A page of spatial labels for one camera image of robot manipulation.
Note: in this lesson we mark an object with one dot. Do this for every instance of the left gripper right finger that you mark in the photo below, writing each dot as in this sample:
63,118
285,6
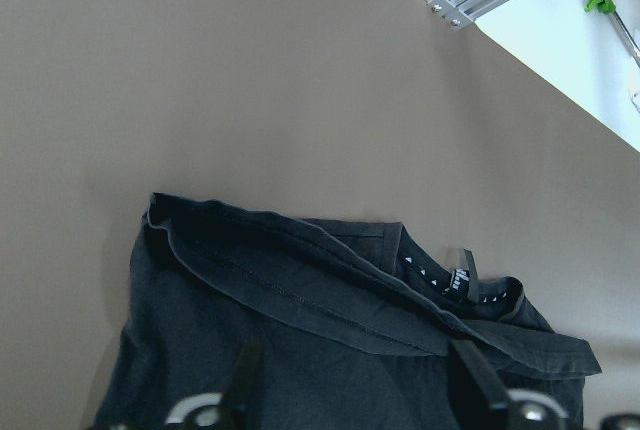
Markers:
477,396

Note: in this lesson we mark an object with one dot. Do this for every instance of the black graphic t-shirt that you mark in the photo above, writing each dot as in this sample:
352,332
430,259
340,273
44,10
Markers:
354,321

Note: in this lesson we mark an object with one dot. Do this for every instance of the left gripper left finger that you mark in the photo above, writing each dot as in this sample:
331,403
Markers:
234,401

